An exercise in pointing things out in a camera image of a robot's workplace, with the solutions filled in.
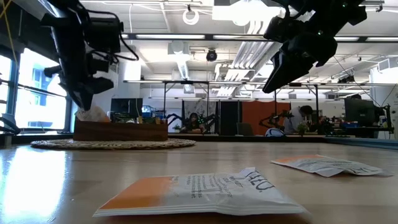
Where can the grey chair back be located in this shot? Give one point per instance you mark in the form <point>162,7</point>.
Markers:
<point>244,129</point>

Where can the black wall screen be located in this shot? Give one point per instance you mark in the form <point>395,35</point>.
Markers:
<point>126,105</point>

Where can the orange partition wall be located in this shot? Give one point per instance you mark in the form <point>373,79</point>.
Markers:
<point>261,109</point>

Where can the dark blackcurrant tea packet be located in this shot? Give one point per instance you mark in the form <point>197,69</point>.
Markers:
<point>122,118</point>

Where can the person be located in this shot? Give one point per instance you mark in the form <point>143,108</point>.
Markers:
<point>193,123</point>
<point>298,118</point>

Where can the orange mango tea packet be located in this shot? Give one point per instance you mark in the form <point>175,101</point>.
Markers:
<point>157,120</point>

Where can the wooden compartment tea box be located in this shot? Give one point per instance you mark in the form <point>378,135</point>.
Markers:
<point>124,132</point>

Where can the black overhead beam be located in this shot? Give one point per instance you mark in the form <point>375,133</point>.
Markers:
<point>209,37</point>

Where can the white blue rounded object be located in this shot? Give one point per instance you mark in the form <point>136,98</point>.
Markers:
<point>274,132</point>

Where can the large window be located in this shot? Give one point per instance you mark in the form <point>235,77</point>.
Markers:
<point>31,102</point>

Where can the black computer monitor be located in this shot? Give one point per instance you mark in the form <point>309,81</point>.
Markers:
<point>359,110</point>

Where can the black background robot arm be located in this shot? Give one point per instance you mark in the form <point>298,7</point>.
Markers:
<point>208,119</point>
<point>275,119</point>

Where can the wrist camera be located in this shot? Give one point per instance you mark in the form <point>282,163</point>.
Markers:
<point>287,29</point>
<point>104,34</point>

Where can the black metal rack frame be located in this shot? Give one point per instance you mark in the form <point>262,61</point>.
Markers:
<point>186,82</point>

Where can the small background potted plant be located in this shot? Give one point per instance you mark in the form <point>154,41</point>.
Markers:
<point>302,128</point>

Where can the black aluminium table frame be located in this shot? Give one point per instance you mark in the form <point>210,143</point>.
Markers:
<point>248,137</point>

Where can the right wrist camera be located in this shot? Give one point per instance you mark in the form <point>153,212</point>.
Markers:
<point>287,29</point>

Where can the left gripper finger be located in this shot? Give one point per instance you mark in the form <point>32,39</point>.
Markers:
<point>93,87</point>
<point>70,88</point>

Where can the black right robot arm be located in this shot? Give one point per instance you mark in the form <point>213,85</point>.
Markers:
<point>345,12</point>

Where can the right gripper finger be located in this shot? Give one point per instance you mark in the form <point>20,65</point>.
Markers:
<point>298,71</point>
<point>281,73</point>

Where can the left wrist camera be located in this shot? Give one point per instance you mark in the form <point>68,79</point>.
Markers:
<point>104,34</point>

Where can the black angled bracket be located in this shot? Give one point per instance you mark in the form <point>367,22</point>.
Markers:
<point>9,123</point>

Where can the black ceiling camera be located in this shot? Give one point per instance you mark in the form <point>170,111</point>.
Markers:
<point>211,55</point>

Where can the white ceiling light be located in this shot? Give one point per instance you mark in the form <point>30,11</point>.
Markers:
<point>239,12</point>

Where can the round woven wicker placemat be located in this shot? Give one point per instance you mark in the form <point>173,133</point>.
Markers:
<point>109,144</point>

